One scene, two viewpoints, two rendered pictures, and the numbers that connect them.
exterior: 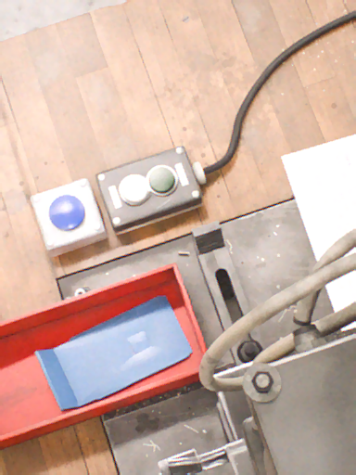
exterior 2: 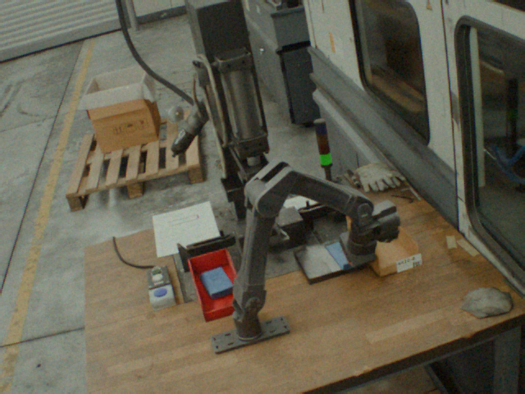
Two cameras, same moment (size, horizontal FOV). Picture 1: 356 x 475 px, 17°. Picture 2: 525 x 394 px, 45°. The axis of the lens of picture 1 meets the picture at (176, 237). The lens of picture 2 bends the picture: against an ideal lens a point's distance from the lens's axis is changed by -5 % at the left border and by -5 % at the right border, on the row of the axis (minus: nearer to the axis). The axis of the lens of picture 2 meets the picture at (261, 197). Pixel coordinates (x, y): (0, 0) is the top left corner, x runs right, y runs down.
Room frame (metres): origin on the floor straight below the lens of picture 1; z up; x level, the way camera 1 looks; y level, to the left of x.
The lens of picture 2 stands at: (0.06, 1.69, 1.96)
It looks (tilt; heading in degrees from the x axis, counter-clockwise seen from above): 27 degrees down; 270
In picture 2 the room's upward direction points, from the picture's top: 12 degrees counter-clockwise
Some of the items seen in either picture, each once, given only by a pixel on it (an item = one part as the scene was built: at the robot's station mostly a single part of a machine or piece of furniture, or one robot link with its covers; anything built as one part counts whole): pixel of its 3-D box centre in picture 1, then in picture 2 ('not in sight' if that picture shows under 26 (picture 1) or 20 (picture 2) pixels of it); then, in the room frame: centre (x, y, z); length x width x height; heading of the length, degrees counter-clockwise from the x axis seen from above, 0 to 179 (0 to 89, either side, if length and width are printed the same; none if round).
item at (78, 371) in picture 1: (114, 352); (216, 280); (0.24, 0.09, 0.92); 0.15 x 0.07 x 0.03; 105
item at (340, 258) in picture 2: not in sight; (345, 252); (-0.13, 0.11, 0.93); 0.15 x 0.07 x 0.03; 100
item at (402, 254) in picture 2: not in sight; (382, 240); (-0.25, 0.08, 0.93); 0.25 x 0.13 x 0.08; 98
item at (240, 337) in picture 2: not in sight; (247, 324); (0.17, 0.35, 0.94); 0.20 x 0.07 x 0.08; 8
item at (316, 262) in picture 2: not in sight; (329, 259); (-0.09, 0.09, 0.91); 0.17 x 0.16 x 0.02; 8
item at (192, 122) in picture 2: not in sight; (194, 123); (0.23, -0.33, 1.25); 0.19 x 0.07 x 0.19; 8
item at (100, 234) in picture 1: (70, 220); (163, 300); (0.40, 0.11, 0.90); 0.07 x 0.07 x 0.06; 8
